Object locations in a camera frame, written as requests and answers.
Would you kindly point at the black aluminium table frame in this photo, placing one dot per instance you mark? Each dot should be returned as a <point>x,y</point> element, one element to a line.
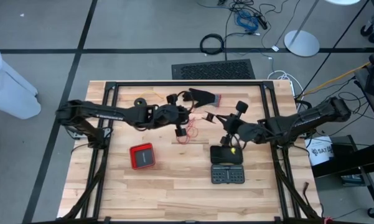
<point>189,83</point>

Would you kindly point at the white round disc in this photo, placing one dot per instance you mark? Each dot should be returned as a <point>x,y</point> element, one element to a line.
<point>342,1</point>

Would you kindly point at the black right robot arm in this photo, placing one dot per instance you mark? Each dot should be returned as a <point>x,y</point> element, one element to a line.
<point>298,123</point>

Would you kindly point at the black caster wheel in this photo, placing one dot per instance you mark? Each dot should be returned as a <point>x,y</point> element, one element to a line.
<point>373,212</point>

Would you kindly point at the red collapsible container black rim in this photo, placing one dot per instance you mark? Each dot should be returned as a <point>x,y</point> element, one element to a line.
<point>143,157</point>

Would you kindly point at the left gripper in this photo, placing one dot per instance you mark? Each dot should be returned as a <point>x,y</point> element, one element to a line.
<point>171,115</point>

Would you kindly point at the black floor power strip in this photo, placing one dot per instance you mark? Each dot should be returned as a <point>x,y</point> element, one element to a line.
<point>261,21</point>

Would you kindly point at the black side desk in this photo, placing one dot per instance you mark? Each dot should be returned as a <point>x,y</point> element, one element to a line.
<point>345,158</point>

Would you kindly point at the black screwdriver bit case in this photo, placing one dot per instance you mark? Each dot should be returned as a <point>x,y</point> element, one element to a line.
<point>227,174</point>

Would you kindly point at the white printed paper label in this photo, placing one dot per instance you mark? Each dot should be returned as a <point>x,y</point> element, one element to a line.
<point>319,152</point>

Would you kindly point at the black mesh-top computer case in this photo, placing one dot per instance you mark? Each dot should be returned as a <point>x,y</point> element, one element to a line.
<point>213,70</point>

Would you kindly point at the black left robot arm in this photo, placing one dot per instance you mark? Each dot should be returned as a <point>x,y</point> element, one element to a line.
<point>112,115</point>

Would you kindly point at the black work glove red cuff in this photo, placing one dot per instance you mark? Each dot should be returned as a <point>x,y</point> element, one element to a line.
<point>203,96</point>

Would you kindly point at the white trash bin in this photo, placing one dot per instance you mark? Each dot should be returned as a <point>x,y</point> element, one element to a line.
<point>6,93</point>

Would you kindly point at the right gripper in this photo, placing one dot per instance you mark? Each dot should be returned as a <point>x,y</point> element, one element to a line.
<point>231,126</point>

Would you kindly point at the round metal floor stand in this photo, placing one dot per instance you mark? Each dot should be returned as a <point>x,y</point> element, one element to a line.
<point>302,43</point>

